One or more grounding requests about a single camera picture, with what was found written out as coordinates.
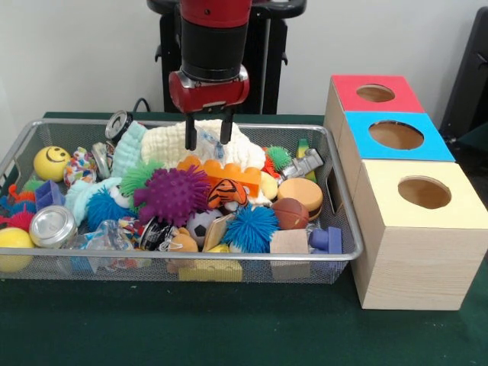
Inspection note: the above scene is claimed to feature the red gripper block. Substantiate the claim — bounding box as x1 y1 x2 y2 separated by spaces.
168 66 251 152

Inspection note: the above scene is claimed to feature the clear plastic packet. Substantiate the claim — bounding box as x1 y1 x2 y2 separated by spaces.
195 128 230 162

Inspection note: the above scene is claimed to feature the shallow clear mesh bin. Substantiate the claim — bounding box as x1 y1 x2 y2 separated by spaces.
0 118 364 284

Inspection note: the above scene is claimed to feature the wooden box with three holes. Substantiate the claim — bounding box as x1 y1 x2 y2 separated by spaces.
323 74 488 311

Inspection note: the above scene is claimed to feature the cream knitted cloth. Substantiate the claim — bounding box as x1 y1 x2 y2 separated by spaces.
141 118 268 170

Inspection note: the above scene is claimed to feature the orange toy building block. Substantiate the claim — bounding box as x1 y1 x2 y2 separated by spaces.
178 155 263 197

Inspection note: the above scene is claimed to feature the purple spiky ball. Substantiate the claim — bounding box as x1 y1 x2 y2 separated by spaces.
133 164 214 227

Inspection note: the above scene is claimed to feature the green spiky ball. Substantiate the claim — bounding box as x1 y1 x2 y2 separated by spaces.
120 159 165 197

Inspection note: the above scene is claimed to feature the blue spiky ball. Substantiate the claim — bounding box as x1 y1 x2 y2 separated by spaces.
221 204 281 254

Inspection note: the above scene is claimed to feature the toy hamburger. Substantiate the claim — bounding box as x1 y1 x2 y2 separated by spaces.
276 177 325 222

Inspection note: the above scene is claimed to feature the small brown basketball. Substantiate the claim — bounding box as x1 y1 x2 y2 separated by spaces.
271 197 310 231

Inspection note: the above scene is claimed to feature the yellow smiley face ball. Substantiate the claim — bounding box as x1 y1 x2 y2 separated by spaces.
33 146 72 182

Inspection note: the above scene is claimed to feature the purple toy block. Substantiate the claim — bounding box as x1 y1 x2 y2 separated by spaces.
309 226 343 255

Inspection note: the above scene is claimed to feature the silver metal can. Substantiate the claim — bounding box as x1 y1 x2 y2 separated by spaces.
29 205 79 249

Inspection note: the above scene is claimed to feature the dark green table cloth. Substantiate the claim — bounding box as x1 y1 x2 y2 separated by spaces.
0 112 488 366

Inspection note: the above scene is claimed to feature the plain yellow ball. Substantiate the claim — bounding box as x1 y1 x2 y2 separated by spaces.
0 226 35 274

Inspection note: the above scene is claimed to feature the black chair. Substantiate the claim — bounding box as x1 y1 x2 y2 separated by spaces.
441 6 488 153

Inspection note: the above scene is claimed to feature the black cable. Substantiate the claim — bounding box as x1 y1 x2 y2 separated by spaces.
133 97 153 115

